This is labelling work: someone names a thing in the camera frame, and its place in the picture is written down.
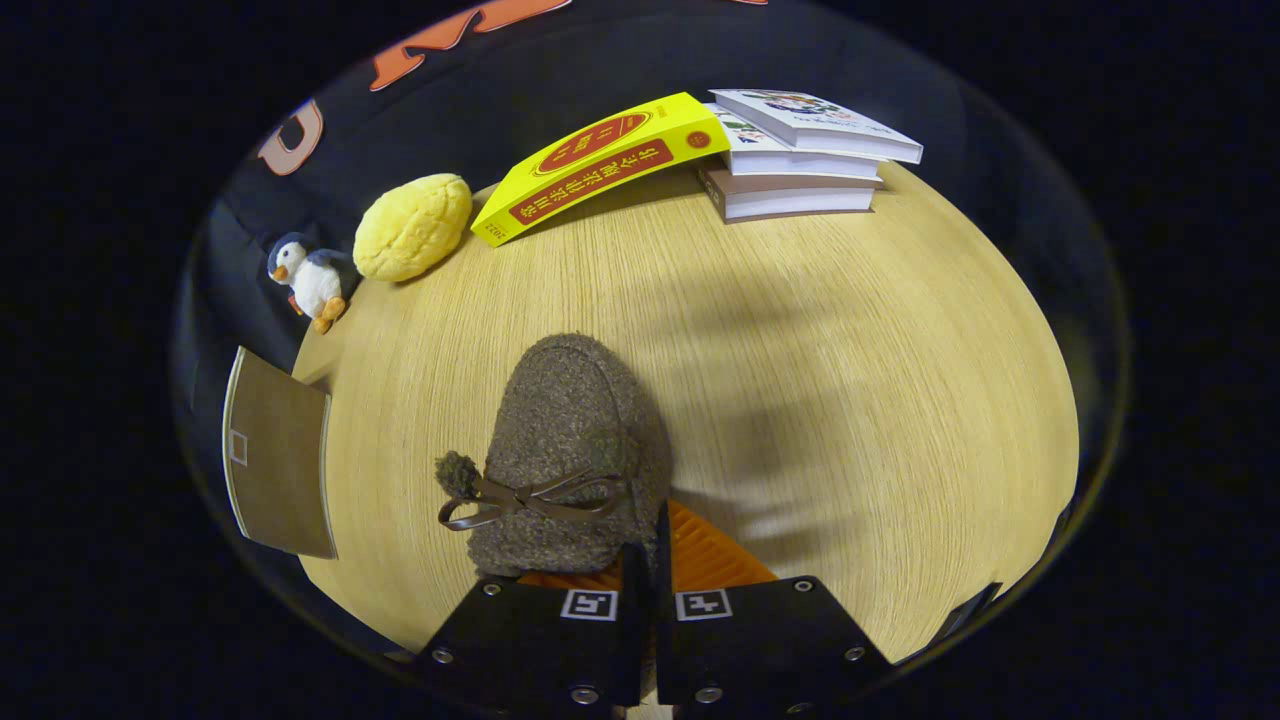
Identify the yellow bun-shaped plush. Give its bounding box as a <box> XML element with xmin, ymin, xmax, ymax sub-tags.
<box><xmin>353</xmin><ymin>173</ymin><xmax>474</xmax><ymax>283</ymax></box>

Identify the brown fuzzy shoe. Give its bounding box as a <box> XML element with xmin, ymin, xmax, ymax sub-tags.
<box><xmin>435</xmin><ymin>333</ymin><xmax>673</xmax><ymax>579</ymax></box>

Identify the black backdrop cloth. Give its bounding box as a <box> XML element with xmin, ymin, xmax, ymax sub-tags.
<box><xmin>168</xmin><ymin>0</ymin><xmax>1133</xmax><ymax>641</ymax></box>

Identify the woven storage box cream lining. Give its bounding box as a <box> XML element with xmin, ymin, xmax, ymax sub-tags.
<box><xmin>222</xmin><ymin>346</ymin><xmax>339</xmax><ymax>561</ymax></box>

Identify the brown book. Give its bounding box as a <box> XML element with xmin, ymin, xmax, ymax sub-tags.
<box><xmin>699</xmin><ymin>163</ymin><xmax>883</xmax><ymax>223</ymax></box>

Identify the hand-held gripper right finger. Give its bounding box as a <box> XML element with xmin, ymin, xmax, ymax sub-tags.
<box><xmin>655</xmin><ymin>500</ymin><xmax>894</xmax><ymax>716</ymax></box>

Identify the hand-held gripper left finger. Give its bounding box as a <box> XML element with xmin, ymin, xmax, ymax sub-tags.
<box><xmin>410</xmin><ymin>543</ymin><xmax>651</xmax><ymax>716</ymax></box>

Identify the yellow book with red label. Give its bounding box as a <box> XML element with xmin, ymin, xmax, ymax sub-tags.
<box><xmin>470</xmin><ymin>92</ymin><xmax>731</xmax><ymax>248</ymax></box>

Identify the penguin plush toy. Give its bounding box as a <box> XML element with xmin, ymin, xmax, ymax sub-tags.
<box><xmin>266</xmin><ymin>232</ymin><xmax>359</xmax><ymax>335</ymax></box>

